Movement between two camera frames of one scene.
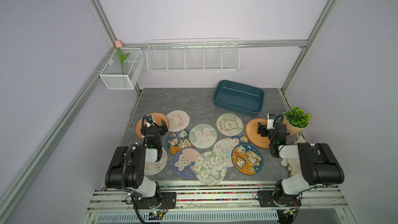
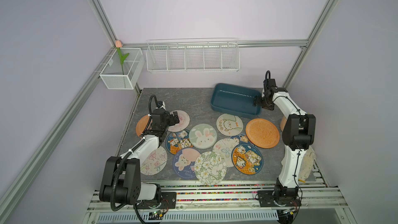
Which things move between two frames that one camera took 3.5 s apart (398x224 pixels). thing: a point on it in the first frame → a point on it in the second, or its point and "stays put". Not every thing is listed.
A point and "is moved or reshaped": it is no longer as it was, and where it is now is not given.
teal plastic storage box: x=239 y=98 is moved or reshaped
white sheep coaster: x=229 y=124 stays put
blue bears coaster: x=176 y=141 stays put
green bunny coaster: x=202 y=136 stays put
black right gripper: x=262 y=129 → x=257 y=100
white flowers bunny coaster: x=210 y=168 stays put
